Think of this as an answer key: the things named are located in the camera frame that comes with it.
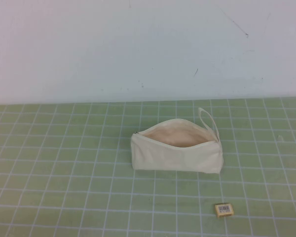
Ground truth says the beige eraser with barcode label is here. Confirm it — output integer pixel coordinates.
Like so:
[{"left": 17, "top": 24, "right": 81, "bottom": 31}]
[{"left": 214, "top": 202, "right": 233, "bottom": 218}]

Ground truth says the cream canvas pencil case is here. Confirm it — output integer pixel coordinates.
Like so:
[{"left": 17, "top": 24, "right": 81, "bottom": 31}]
[{"left": 130, "top": 107, "right": 224, "bottom": 174}]

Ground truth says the green grid cutting mat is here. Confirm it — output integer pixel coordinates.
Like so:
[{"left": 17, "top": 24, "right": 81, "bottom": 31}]
[{"left": 0, "top": 96, "right": 296, "bottom": 237}]

